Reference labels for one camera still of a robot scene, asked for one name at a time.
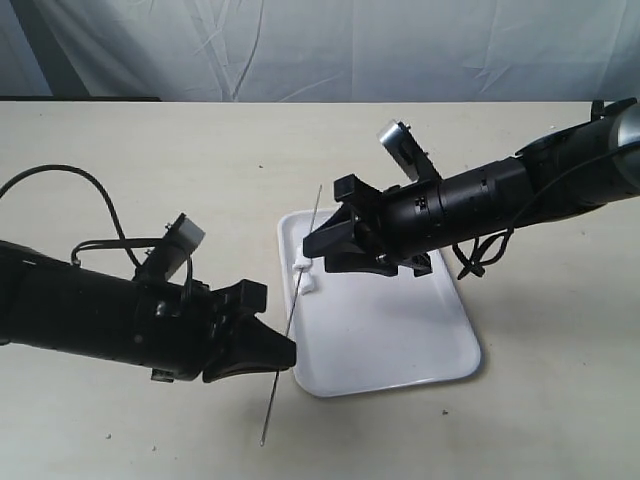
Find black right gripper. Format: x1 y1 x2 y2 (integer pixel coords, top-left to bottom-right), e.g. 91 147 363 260
302 174 442 277

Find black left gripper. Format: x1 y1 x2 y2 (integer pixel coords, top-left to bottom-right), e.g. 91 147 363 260
133 280 296 384

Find thin metal skewer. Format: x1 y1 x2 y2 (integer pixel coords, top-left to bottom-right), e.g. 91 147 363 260
259 184 323 448

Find white marshmallow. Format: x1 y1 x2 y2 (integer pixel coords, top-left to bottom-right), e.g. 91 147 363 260
292 251 313 272
298 271 317 295

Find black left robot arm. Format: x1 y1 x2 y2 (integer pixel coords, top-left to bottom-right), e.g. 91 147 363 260
1 242 297 383

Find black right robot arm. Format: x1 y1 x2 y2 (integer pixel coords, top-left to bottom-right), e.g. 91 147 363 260
302 97 639 277

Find white plastic tray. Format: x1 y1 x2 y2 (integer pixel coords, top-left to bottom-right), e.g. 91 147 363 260
277 210 482 398

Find blue-grey backdrop cloth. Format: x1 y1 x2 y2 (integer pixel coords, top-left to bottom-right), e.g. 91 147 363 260
1 1 639 103

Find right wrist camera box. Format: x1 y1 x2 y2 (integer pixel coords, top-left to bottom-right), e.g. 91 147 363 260
378 120 442 183

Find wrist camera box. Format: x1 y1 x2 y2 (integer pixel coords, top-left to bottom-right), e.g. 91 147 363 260
378 120 442 183
133 213 205 281

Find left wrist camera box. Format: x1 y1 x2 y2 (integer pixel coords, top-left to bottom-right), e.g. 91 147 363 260
133 213 205 281

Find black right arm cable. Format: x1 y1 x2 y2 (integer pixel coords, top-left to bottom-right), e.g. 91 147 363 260
452 144 640 281

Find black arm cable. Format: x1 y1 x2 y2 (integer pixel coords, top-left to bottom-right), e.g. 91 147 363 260
0 164 196 301
452 144 640 281

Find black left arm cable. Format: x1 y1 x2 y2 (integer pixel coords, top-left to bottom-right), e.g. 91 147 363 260
0 164 196 301

